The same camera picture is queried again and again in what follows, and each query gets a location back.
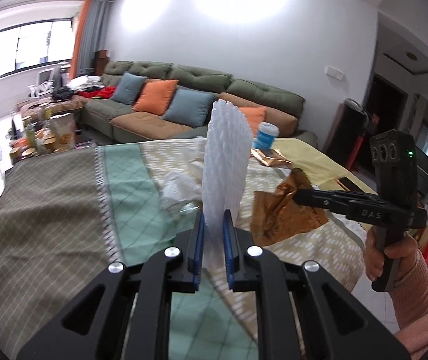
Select orange curtain right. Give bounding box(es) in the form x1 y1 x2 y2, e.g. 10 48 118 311
69 0 93 80

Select orange cushion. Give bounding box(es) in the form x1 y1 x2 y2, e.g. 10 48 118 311
133 80 178 116
240 106 266 138

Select pink sleeved right forearm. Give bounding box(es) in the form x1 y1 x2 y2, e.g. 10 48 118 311
389 252 428 359

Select blue white paper cup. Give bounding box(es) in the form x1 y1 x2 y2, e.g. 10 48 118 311
252 122 280 150

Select white office chair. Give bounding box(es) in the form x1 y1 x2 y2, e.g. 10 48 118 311
28 67 63 98

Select green brown sectional sofa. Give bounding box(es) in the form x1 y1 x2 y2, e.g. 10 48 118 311
14 60 319 149

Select orange cushion far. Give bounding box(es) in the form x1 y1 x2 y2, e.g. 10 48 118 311
133 80 178 116

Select teal cushion far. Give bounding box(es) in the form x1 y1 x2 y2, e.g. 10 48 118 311
111 72 147 106

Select small gold foil wrapper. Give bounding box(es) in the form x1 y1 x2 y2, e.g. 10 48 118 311
250 148 294 169

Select white foam fruit net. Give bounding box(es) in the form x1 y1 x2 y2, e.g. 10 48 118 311
202 100 253 271

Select person right hand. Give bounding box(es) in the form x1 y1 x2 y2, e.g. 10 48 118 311
364 227 418 281

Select cluttered glass coffee table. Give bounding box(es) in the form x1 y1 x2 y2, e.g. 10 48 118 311
10 113 80 164

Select gold foil snack bag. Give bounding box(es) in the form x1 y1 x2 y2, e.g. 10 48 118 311
250 167 328 246

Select green clear plastic wrapper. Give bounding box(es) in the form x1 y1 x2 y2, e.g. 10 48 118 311
167 201 202 232

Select orange cushion near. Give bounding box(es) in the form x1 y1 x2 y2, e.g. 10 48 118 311
240 106 266 138

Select white wall switch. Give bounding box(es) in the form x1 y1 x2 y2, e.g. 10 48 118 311
325 66 346 81

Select white tissue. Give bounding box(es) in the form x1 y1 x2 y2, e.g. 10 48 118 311
158 136 209 211

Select teal cushion near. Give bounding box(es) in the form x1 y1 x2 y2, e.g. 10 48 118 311
163 87 217 128

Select teal cushion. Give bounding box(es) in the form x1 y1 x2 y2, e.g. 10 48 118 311
111 72 147 106
163 87 217 128

